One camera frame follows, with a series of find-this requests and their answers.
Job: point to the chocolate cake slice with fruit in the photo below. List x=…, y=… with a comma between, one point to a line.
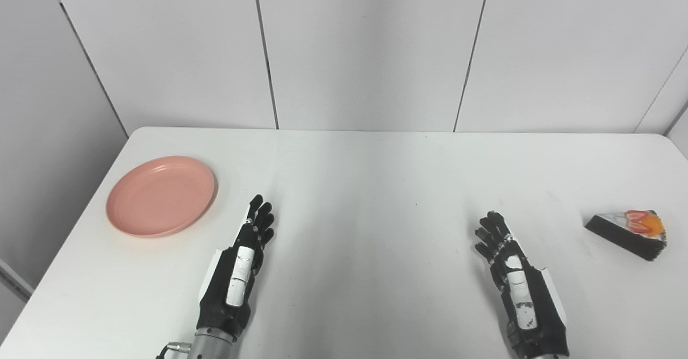
x=626, y=235

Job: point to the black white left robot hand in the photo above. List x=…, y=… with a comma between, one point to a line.
x=239, y=273

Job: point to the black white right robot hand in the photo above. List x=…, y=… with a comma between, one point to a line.
x=521, y=289

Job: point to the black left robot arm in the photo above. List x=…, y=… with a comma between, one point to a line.
x=212, y=345

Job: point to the pink round plate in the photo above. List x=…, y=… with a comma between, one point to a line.
x=161, y=195

